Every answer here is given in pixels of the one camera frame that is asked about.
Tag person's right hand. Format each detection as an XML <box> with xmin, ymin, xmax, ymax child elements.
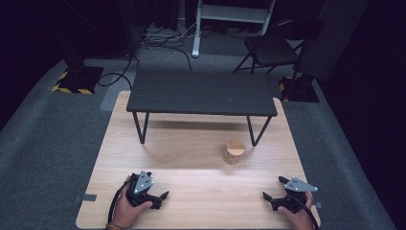
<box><xmin>277</xmin><ymin>192</ymin><xmax>316</xmax><ymax>230</ymax></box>

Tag grey panel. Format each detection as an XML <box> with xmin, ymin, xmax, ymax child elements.
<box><xmin>301</xmin><ymin>0</ymin><xmax>372</xmax><ymax>82</ymax></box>

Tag white desk frame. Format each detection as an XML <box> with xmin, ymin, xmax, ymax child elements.
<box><xmin>191</xmin><ymin>0</ymin><xmax>278</xmax><ymax>58</ymax></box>

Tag beaded bracelet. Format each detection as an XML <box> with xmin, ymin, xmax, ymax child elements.
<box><xmin>105</xmin><ymin>222</ymin><xmax>132</xmax><ymax>230</ymax></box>

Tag black yellow-striped stand base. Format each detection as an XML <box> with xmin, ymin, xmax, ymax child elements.
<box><xmin>51</xmin><ymin>65</ymin><xmax>105</xmax><ymax>96</ymax></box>
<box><xmin>278</xmin><ymin>74</ymin><xmax>321</xmax><ymax>104</ymax></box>

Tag person's left hand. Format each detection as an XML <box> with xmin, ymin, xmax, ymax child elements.
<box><xmin>110</xmin><ymin>174</ymin><xmax>154</xmax><ymax>229</ymax></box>

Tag black floor cable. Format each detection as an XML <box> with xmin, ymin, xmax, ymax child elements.
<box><xmin>97</xmin><ymin>53</ymin><xmax>142</xmax><ymax>91</ymax></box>

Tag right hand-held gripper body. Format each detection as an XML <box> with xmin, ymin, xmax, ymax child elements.
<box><xmin>270</xmin><ymin>176</ymin><xmax>319</xmax><ymax>214</ymax></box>

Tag right hand-held gripper black cable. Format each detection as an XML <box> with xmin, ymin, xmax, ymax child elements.
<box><xmin>293</xmin><ymin>194</ymin><xmax>321</xmax><ymax>230</ymax></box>

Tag left hand-held gripper black cable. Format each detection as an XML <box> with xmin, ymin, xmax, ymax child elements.
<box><xmin>107</xmin><ymin>180</ymin><xmax>133</xmax><ymax>224</ymax></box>

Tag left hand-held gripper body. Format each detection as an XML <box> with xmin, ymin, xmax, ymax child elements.
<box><xmin>125</xmin><ymin>170</ymin><xmax>164</xmax><ymax>211</ymax></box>

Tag bundle of floor cables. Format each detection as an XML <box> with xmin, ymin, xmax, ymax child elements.
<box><xmin>139</xmin><ymin>21</ymin><xmax>200</xmax><ymax>73</ymax></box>

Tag black folding chair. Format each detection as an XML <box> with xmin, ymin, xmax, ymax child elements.
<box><xmin>232</xmin><ymin>18</ymin><xmax>326</xmax><ymax>80</ymax></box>

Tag black shelf with metal legs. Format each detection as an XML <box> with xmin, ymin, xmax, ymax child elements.
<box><xmin>125</xmin><ymin>69</ymin><xmax>279</xmax><ymax>148</ymax></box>

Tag grey floor mat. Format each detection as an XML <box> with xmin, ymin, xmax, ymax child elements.
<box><xmin>100</xmin><ymin>71</ymin><xmax>139</xmax><ymax>112</ymax></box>

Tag small wooden cylinder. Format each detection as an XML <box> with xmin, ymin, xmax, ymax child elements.
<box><xmin>222</xmin><ymin>140</ymin><xmax>246</xmax><ymax>166</ymax></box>

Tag hand-held gripper black cable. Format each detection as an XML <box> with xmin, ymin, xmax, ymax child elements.
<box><xmin>107</xmin><ymin>180</ymin><xmax>133</xmax><ymax>224</ymax></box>
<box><xmin>293</xmin><ymin>194</ymin><xmax>321</xmax><ymax>230</ymax></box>

